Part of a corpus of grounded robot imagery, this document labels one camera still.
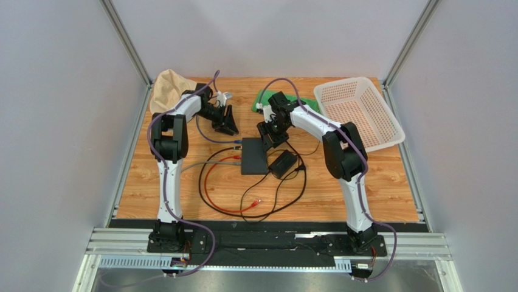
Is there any black braided ethernet cable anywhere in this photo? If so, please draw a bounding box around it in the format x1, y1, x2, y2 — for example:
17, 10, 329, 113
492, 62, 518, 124
198, 146, 308, 220

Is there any aluminium frame rail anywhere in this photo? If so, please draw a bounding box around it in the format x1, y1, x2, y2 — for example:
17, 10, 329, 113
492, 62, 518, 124
75, 221, 462, 291

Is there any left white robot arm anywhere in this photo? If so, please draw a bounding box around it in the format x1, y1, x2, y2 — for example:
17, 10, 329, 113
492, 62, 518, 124
147, 83, 238, 247

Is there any white plastic basket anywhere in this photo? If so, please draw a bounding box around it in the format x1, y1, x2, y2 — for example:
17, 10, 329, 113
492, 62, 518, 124
314, 77, 406, 152

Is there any blue ethernet cable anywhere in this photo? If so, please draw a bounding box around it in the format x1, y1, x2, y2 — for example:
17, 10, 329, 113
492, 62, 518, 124
195, 115, 244, 145

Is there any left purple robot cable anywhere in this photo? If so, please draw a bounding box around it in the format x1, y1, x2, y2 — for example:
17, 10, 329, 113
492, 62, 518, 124
146, 69, 221, 278

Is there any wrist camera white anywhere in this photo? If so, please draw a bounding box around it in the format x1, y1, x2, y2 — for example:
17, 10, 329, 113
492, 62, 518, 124
215, 91, 233, 107
256, 103, 275, 122

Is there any thin black power cord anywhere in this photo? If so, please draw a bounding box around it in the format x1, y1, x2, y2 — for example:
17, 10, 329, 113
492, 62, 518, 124
239, 139, 320, 223

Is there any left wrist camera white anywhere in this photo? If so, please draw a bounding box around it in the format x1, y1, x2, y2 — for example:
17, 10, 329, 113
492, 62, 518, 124
215, 91, 233, 107

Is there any green cloth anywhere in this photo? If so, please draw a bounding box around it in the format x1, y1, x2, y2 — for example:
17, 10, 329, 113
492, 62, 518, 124
251, 89, 322, 114

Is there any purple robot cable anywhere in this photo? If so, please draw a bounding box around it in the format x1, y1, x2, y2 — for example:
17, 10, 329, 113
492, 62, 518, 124
255, 77, 398, 282
146, 69, 221, 278

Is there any black network switch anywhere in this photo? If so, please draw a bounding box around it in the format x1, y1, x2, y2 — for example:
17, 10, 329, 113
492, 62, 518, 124
241, 137, 268, 175

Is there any beige bucket hat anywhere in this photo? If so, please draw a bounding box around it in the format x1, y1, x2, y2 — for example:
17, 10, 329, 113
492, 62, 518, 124
149, 69, 197, 114

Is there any black power adapter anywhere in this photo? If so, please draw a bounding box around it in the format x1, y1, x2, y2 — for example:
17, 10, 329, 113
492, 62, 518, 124
268, 150, 298, 179

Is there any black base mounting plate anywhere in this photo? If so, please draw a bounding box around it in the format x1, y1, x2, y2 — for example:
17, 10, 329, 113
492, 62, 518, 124
109, 218, 430, 270

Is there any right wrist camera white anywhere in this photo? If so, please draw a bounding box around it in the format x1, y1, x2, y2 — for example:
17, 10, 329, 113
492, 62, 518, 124
256, 103, 275, 122

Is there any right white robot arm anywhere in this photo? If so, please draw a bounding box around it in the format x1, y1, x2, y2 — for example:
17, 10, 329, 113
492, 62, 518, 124
257, 92, 378, 250

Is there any red ethernet cable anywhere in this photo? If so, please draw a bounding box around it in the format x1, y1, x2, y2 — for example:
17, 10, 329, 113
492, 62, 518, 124
203, 155, 262, 215

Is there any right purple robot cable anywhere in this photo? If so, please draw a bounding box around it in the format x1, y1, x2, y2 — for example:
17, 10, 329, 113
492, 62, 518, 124
255, 77, 398, 282

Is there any grey ethernet cable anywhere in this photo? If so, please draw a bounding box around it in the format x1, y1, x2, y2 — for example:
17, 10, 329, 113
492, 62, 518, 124
180, 159, 243, 175

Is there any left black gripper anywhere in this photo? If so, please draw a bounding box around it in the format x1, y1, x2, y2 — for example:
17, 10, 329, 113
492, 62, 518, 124
196, 105, 240, 137

